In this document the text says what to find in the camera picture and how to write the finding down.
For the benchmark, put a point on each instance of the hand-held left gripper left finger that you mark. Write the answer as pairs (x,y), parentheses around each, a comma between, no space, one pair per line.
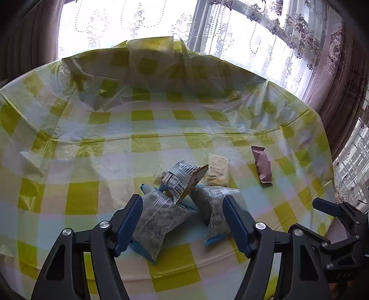
(128,225)

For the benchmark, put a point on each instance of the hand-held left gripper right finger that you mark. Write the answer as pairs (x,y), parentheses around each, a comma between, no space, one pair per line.
(235,225)

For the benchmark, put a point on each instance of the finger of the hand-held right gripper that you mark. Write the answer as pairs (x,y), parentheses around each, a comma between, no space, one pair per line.
(331,248)
(325,206)

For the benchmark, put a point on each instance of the grey blue-edged snack packet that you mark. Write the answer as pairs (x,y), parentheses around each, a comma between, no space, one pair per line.
(214,210)
(161,222)

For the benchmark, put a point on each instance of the pale yellow snack packet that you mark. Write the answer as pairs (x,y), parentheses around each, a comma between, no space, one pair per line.
(217,170)

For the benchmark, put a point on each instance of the pink snack bar packet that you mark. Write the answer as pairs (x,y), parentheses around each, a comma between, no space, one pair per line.
(262,166)

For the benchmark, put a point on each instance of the silver brown barcode snack packet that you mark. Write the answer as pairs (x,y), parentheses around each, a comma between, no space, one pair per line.
(178,180)

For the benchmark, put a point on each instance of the yellow checkered plastic tablecloth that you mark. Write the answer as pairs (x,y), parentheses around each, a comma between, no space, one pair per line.
(86,161)

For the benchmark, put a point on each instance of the pink patterned curtain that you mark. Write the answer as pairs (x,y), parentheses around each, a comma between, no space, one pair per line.
(337,72)
(26,31)

